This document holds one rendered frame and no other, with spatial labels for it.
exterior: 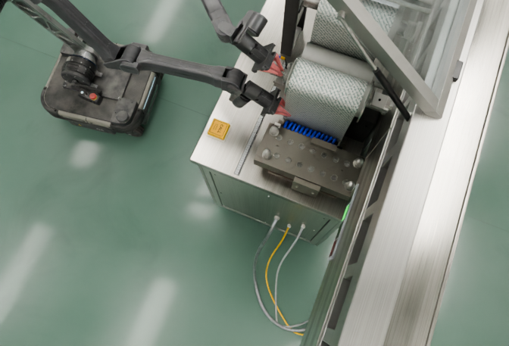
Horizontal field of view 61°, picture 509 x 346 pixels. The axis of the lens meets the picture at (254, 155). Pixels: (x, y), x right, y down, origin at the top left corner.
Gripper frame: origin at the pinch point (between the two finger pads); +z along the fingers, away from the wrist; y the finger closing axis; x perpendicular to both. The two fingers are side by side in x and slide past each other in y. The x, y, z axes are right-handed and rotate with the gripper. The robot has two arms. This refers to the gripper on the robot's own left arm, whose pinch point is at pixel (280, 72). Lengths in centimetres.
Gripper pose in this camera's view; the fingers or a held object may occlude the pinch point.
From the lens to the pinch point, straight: 151.4
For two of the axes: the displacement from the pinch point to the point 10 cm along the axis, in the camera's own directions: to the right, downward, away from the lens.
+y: -3.7, 8.8, -2.9
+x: 5.9, -0.1, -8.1
